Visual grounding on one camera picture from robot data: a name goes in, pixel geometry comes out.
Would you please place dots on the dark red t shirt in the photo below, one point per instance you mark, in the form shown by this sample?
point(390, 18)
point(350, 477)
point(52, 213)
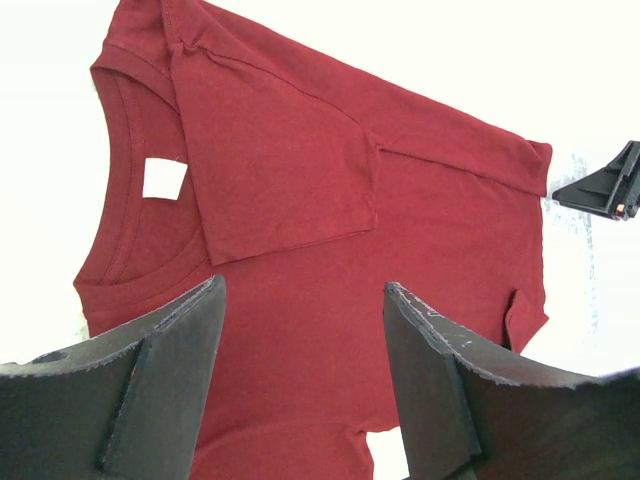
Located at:
point(308, 185)

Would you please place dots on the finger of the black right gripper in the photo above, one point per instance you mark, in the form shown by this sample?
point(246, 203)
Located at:
point(611, 192)

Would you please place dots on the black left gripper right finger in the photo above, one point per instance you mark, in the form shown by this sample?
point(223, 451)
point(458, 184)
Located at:
point(471, 409)

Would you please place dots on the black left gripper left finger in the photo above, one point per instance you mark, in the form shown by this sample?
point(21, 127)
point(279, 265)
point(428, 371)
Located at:
point(126, 404)

